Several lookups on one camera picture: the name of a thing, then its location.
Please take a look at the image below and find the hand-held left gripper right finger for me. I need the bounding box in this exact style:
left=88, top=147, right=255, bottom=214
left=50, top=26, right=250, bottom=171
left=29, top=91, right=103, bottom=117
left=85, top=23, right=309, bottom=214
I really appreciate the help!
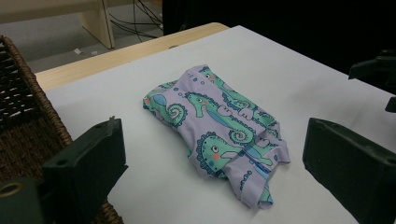
left=302, top=117, right=396, bottom=224

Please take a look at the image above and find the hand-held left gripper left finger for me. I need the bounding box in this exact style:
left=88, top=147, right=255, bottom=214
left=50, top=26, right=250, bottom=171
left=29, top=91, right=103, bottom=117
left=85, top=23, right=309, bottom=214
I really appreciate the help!
left=41, top=116, right=129, bottom=224

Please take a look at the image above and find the brown wicker basket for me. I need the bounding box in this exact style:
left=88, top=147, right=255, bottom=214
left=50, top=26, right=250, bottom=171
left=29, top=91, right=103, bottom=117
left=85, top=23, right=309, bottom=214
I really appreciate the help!
left=0, top=35, right=125, bottom=224

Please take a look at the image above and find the purple seahorse print garment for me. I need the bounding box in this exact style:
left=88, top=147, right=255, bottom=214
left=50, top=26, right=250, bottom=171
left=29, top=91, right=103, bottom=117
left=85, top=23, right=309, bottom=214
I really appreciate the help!
left=142, top=63, right=291, bottom=210

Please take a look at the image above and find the white table sheet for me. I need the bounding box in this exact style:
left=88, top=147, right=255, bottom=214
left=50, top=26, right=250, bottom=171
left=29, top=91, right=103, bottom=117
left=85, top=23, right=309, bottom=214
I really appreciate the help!
left=45, top=25, right=396, bottom=224

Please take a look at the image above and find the light wooden shelf unit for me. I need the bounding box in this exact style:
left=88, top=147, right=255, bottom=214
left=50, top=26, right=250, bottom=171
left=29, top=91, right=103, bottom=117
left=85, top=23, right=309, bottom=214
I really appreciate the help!
left=0, top=0, right=117, bottom=49

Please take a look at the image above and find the bundle of black cables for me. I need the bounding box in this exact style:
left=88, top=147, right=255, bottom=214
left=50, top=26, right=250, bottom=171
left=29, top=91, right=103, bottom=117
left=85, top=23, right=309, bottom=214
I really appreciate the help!
left=107, top=0, right=164, bottom=40

